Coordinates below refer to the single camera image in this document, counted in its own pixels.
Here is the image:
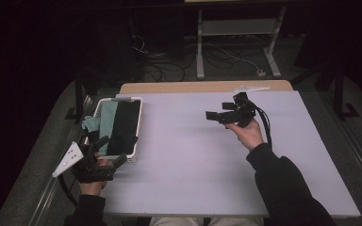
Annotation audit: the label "white perforated plastic basket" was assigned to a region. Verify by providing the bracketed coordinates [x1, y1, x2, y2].
[82, 96, 144, 164]

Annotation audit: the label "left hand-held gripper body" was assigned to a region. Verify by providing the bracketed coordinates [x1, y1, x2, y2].
[52, 141, 116, 184]

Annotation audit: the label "black floor stand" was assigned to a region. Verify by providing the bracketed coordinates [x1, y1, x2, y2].
[63, 71, 91, 124]
[332, 61, 361, 122]

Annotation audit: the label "left hand-held gripper cable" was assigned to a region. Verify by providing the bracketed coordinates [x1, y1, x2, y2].
[58, 173, 78, 207]

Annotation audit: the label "right hand-held gripper cable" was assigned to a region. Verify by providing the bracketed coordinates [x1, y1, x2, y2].
[254, 104, 273, 151]

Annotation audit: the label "hand-held gripper cable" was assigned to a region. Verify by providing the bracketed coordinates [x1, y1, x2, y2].
[254, 104, 273, 151]
[58, 173, 78, 207]

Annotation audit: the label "teal and black garment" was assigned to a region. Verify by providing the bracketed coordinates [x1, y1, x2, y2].
[81, 100, 141, 157]

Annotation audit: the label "person's left hand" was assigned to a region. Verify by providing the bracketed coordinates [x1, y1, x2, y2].
[78, 157, 110, 198]

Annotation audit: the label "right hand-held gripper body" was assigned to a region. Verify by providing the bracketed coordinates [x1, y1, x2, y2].
[220, 86, 271, 128]

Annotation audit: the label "white floor cable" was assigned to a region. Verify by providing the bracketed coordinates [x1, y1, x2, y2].
[206, 46, 260, 73]

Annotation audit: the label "person's right hand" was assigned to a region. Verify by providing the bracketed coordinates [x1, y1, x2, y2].
[223, 118, 265, 153]

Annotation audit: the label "wooden table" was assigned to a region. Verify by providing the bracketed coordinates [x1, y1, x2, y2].
[119, 79, 295, 95]

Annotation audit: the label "grey metal stand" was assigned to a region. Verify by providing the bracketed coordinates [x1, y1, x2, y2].
[195, 6, 288, 80]

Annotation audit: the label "black floor cables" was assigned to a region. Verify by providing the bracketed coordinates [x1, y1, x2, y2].
[131, 33, 199, 83]

